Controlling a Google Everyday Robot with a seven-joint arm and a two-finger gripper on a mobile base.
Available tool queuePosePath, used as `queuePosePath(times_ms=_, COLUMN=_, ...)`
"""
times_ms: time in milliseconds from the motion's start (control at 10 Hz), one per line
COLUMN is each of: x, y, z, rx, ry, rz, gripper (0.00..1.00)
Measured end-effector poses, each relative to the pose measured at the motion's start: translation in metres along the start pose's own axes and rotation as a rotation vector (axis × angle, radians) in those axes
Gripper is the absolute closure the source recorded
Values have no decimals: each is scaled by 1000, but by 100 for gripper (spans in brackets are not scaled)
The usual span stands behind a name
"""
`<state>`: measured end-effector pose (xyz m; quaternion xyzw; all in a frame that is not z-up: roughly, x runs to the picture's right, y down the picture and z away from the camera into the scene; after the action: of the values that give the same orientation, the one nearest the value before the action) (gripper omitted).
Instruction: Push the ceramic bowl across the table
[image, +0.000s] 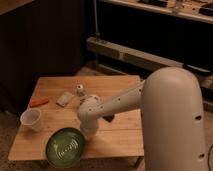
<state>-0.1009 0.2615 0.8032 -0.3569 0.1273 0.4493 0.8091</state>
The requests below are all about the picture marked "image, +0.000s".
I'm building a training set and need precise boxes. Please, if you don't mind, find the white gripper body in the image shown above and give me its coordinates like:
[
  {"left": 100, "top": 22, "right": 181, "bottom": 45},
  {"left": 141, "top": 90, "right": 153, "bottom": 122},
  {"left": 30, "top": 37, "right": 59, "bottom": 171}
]
[{"left": 80, "top": 120, "right": 99, "bottom": 139}]

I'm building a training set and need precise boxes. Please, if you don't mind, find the green ceramic bowl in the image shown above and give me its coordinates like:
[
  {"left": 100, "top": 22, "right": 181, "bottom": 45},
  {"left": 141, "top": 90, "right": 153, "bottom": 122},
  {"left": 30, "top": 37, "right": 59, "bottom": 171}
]
[{"left": 45, "top": 127, "right": 86, "bottom": 169}]

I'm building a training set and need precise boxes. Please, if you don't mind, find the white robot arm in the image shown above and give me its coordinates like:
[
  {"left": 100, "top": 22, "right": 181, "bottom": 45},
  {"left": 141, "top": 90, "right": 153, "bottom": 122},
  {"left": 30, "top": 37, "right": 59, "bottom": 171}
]
[{"left": 77, "top": 67, "right": 208, "bottom": 171}]

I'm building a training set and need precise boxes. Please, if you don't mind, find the black rectangular remote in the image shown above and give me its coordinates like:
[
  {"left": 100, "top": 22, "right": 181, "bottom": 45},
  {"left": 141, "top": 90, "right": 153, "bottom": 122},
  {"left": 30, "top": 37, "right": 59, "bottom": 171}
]
[{"left": 103, "top": 115, "right": 115, "bottom": 122}]

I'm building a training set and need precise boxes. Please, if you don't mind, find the white rectangular block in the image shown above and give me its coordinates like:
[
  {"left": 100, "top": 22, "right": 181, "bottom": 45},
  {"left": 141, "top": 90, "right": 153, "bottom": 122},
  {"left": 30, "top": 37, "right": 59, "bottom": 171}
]
[{"left": 56, "top": 92, "right": 74, "bottom": 107}]

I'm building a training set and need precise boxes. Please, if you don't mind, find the wooden table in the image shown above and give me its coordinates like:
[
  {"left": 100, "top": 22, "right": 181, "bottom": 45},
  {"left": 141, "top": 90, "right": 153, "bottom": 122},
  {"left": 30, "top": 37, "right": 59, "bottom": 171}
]
[{"left": 7, "top": 74, "right": 146, "bottom": 169}]

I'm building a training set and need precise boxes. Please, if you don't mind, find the small white spool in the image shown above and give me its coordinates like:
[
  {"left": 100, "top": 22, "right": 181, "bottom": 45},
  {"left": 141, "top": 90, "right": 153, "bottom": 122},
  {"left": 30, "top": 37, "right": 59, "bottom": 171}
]
[{"left": 76, "top": 84, "right": 85, "bottom": 96}]

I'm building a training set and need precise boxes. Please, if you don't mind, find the orange carrot toy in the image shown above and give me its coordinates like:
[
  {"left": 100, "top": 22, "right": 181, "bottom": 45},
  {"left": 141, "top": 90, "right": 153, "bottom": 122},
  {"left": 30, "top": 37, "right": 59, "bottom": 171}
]
[{"left": 29, "top": 98, "right": 49, "bottom": 107}]

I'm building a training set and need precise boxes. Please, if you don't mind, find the clear plastic cup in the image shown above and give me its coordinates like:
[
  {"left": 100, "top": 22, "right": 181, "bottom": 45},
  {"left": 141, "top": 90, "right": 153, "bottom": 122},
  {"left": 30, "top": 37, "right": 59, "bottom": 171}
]
[{"left": 20, "top": 108, "right": 42, "bottom": 132}]

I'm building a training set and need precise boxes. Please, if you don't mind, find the metal shelf rack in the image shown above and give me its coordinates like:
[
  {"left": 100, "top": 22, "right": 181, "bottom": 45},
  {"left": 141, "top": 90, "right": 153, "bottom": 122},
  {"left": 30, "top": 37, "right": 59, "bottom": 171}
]
[{"left": 86, "top": 0, "right": 213, "bottom": 113}]

